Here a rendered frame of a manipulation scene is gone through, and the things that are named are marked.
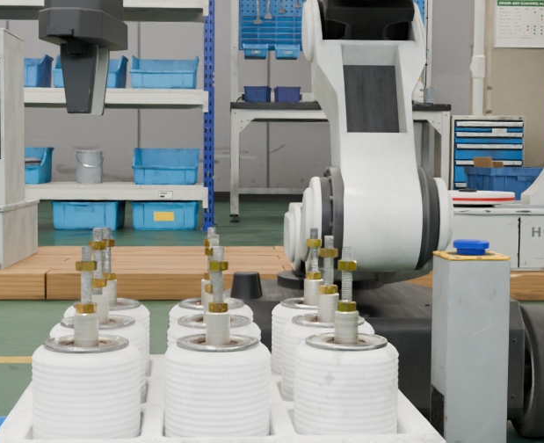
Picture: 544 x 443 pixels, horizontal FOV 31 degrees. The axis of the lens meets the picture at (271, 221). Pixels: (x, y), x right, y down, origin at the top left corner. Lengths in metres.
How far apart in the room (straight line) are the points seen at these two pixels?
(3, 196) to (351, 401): 2.32
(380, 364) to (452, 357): 0.23
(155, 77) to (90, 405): 4.82
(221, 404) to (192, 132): 8.49
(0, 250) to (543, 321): 1.92
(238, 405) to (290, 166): 8.49
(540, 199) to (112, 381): 2.53
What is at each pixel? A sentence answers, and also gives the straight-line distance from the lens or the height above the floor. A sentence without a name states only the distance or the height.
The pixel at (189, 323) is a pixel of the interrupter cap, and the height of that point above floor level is 0.25.
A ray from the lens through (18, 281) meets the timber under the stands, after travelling 2.98.
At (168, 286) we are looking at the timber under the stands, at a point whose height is 0.04.
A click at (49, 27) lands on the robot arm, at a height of 0.53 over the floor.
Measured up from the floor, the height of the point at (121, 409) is 0.20.
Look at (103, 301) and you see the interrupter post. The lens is 1.02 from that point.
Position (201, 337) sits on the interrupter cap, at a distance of 0.93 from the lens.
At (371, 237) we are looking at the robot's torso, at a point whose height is 0.32.
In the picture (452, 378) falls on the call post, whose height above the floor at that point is 0.18.
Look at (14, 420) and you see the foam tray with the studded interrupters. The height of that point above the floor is 0.18.
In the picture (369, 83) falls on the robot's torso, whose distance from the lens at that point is 1.48.
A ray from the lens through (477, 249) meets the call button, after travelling 1.12.
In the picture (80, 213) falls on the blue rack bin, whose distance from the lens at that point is 5.68.
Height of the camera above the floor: 0.42
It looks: 4 degrees down
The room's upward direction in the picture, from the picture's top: straight up
